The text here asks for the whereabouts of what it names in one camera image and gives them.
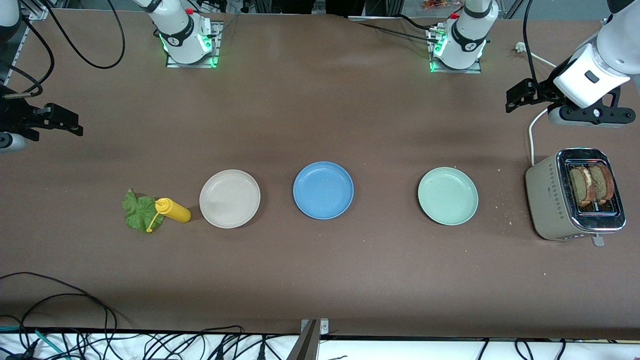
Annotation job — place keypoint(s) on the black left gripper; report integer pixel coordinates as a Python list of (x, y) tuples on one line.
[(544, 92)]

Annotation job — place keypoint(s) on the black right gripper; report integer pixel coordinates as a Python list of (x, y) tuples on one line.
[(15, 116)]

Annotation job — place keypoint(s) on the yellow mustard squeeze bottle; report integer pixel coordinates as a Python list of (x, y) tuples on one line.
[(175, 211)]

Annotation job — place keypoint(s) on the brown bread slice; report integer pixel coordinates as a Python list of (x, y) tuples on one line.
[(579, 187), (605, 182)]

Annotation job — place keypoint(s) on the beige chrome toaster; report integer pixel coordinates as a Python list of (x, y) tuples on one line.
[(547, 200)]

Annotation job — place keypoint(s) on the green lettuce leaf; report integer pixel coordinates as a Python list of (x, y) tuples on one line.
[(137, 212)]

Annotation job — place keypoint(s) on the grey metal bracket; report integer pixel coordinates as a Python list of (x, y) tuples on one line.
[(311, 340)]

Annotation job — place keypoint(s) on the orange snack packet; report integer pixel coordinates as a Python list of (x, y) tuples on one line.
[(435, 4)]

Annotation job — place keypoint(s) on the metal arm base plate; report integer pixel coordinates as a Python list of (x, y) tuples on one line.
[(450, 71), (218, 50)]

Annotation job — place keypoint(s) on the beige round plate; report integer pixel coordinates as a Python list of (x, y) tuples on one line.
[(230, 200)]

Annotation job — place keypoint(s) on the aluminium frame rail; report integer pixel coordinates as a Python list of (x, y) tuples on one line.
[(515, 9), (32, 12)]

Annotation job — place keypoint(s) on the blue round plate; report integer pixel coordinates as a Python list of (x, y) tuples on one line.
[(323, 190)]

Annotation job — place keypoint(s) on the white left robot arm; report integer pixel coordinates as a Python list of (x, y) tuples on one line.
[(470, 30)]

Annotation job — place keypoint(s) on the pale green round plate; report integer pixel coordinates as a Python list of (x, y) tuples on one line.
[(448, 196)]

